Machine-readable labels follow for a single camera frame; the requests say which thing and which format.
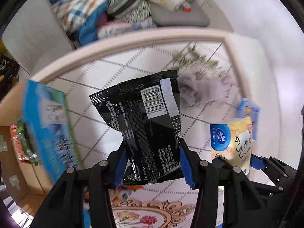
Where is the grey cushion seat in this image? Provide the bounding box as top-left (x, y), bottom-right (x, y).
top-left (150, 0), bottom-right (210, 27)

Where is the green snack packet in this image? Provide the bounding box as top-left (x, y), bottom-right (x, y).
top-left (17, 121), bottom-right (40, 166)

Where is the purple cloth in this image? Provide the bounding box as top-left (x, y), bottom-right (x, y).
top-left (178, 71), bottom-right (237, 107)

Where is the grey office chair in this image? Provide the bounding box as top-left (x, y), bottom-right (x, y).
top-left (2, 0), bottom-right (74, 76)

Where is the yellow tissue pack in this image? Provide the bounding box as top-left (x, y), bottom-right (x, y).
top-left (210, 117), bottom-right (253, 174)

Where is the blue tissue pack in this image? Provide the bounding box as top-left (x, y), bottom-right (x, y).
top-left (237, 98), bottom-right (260, 141)

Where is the black snack bag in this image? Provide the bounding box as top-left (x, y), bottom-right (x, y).
top-left (90, 70), bottom-right (183, 185)

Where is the black white patterned hat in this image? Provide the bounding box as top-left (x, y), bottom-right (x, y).
top-left (106, 0), bottom-right (151, 24)

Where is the cardboard box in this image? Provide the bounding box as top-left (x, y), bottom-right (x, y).
top-left (0, 79), bottom-right (82, 217)

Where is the red snack packet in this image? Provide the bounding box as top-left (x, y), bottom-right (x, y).
top-left (9, 122), bottom-right (32, 164)

